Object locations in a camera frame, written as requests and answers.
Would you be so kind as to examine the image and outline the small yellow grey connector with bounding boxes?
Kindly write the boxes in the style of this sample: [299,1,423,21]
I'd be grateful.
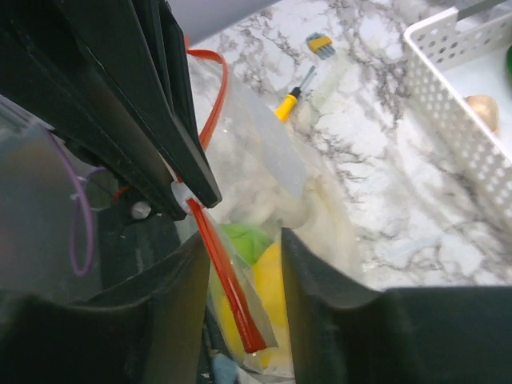
[306,32,336,60]

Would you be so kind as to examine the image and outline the lime green toy fruit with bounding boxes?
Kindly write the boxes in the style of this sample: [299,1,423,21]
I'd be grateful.
[221,223,274,266]

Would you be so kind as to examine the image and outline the white perforated plastic basket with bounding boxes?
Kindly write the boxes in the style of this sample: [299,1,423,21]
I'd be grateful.
[404,1,511,224]

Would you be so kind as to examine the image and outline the yellow toy corn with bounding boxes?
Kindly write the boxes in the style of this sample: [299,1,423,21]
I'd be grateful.
[217,297,293,377]

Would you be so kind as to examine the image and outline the white toy mushroom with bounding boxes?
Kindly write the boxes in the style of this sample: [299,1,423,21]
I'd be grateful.
[228,174,358,264]

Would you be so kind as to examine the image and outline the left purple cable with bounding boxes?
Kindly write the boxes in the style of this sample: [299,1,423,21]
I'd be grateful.
[42,127,109,277]

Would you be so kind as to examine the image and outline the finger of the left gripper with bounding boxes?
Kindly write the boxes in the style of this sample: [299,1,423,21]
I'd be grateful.
[1,1,186,220]
[59,1,222,207]

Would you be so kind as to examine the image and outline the yellow handled screwdriver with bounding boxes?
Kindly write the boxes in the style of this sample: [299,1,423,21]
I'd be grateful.
[274,66,316,122]

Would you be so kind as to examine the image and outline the clear orange zip bag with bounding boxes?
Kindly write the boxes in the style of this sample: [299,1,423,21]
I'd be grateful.
[187,49,362,380]

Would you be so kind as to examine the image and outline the yellow toy lemon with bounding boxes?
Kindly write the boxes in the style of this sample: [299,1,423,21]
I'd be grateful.
[252,242,289,330]

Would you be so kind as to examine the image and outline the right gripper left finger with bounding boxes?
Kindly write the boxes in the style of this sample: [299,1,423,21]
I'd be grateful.
[1,235,210,383]

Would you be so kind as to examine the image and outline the toy garlic bulb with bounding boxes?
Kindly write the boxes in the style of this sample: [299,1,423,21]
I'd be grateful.
[465,94,499,134]

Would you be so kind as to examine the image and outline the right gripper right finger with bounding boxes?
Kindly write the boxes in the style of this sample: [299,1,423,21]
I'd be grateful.
[281,229,511,383]

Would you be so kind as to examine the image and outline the toy bok choy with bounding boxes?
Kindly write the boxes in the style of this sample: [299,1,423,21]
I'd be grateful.
[504,46,512,86]

